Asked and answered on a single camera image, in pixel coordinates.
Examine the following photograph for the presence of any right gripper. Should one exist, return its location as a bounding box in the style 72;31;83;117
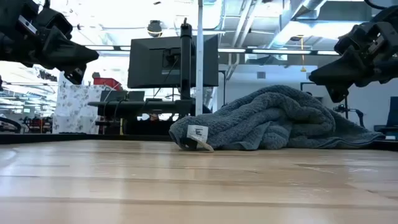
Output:
308;21;398;104

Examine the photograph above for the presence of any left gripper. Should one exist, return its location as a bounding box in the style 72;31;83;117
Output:
12;7;100;86

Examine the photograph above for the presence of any grey terry towel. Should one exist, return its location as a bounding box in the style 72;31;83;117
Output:
169;84;387;153

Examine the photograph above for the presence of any ceiling light strip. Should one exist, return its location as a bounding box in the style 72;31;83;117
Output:
83;45;132;52
217;47;340;57

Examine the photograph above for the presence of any red box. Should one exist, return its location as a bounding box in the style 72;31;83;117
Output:
93;77;123;91

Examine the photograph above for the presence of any yellow hanging pendant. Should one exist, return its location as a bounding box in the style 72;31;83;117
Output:
299;34;307;73

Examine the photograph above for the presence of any white floral cloth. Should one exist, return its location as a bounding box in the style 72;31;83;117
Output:
52;72;107;135

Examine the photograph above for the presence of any blue chair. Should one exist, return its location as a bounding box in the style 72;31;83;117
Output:
374;96;398;135

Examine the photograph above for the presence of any black computer monitor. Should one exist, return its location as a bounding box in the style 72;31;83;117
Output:
127;34;220;90

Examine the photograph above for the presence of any small grey desk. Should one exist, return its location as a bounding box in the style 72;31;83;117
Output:
87;98;213;119

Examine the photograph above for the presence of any black monitor stand pole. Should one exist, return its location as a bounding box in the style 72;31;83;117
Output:
180;17;193;101

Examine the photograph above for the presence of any black aluminium table frame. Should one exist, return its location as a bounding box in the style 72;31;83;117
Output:
0;133;398;152

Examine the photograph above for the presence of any dome ceiling camera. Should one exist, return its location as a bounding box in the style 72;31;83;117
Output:
146;19;164;39

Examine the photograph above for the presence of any white vertical post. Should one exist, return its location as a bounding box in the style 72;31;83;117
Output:
195;0;205;116

